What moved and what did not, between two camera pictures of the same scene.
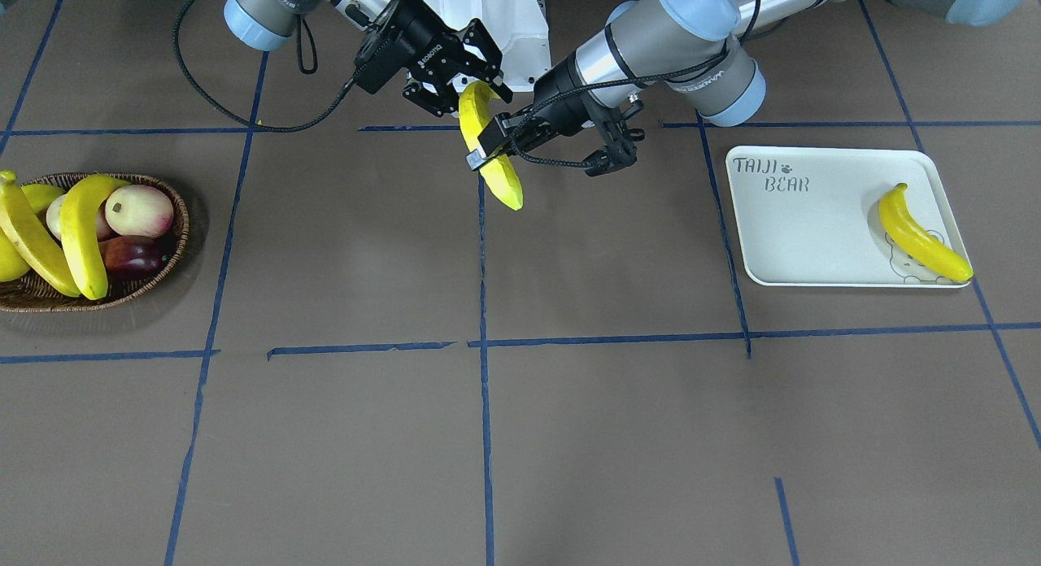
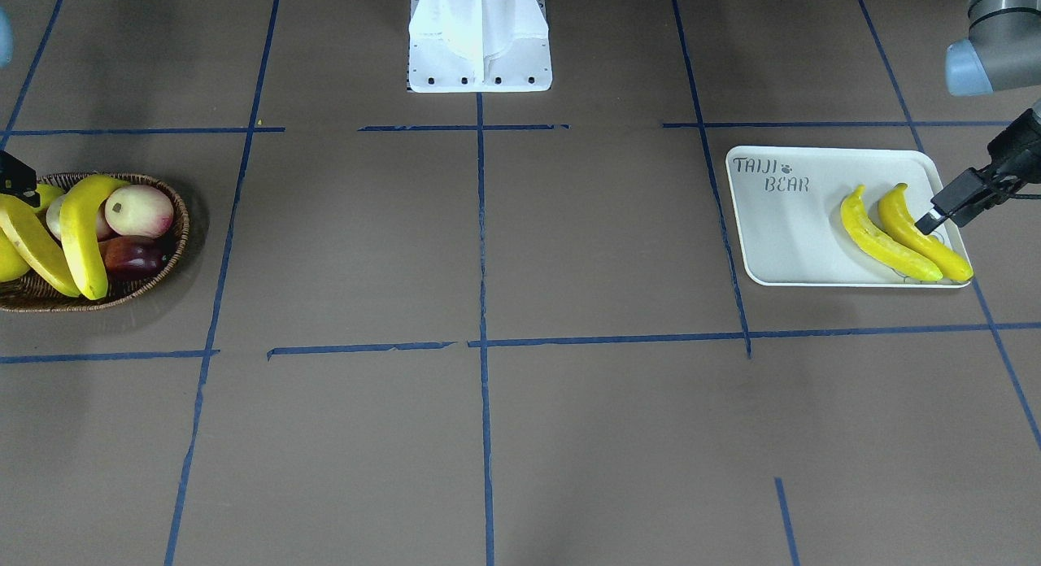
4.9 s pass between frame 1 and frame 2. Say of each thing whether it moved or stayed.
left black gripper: moved
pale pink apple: stayed
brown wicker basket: stayed
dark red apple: stayed
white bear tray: stayed
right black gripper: moved
